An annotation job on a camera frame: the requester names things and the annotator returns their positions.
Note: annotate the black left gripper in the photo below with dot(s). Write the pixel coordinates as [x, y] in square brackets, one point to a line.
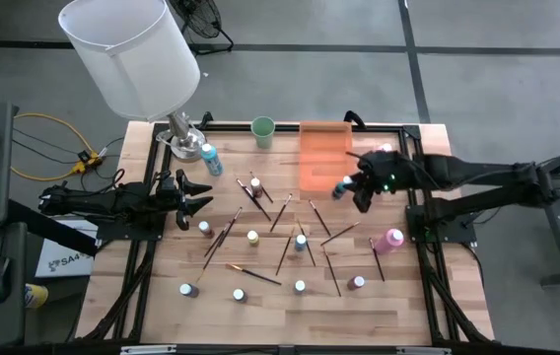
[181, 197]

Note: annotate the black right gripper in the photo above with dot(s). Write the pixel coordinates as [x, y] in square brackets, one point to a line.
[383, 170]

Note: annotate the small teal paint bottle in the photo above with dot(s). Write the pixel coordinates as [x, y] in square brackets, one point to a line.
[340, 190]

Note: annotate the large teal blue paint bottle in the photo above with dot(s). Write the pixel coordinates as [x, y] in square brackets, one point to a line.
[212, 162]

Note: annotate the black paintbrush silver ferrule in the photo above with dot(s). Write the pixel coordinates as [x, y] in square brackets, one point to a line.
[320, 218]
[267, 195]
[280, 213]
[216, 241]
[224, 236]
[376, 260]
[264, 213]

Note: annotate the thin black paintbrush orange bristles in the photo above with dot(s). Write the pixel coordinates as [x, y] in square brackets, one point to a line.
[283, 256]
[311, 255]
[340, 234]
[331, 271]

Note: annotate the small light brown paint bottle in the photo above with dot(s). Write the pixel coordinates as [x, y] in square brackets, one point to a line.
[256, 186]

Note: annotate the small yellow paint bottle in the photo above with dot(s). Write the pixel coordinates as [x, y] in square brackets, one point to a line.
[253, 238]

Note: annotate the small navy blue paint bottle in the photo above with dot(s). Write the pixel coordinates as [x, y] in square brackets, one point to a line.
[187, 289]

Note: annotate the small magenta paint bottle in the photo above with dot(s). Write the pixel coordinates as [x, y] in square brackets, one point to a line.
[356, 282]

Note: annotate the small dark brown paint bottle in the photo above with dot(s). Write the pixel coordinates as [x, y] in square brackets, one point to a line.
[239, 295]
[300, 286]

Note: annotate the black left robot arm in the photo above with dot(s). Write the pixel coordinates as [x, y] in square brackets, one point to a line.
[112, 199]

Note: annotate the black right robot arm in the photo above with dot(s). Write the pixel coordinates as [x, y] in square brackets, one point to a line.
[482, 177]

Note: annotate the orange translucent plastic bin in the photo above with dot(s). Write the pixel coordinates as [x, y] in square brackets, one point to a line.
[322, 163]

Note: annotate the black table clamp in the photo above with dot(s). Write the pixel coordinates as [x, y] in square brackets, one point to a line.
[354, 118]
[206, 120]

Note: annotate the green plastic cup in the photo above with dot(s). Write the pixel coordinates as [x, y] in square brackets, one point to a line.
[263, 135]

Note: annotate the wide paintbrush orange bristles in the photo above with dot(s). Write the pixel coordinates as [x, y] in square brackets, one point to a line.
[255, 275]

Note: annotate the yellow power plug block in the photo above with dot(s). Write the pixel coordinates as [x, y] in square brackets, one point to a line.
[85, 165]

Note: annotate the white cardboard box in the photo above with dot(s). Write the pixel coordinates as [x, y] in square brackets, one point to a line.
[63, 259]

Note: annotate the black metal beam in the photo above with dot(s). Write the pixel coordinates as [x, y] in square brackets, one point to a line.
[48, 227]

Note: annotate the table lamp white shade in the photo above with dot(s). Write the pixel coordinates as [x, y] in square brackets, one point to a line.
[132, 54]

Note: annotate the black floor fan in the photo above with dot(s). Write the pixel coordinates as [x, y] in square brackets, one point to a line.
[201, 17]

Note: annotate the yellow canister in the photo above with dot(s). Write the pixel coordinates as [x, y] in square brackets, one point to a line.
[37, 296]

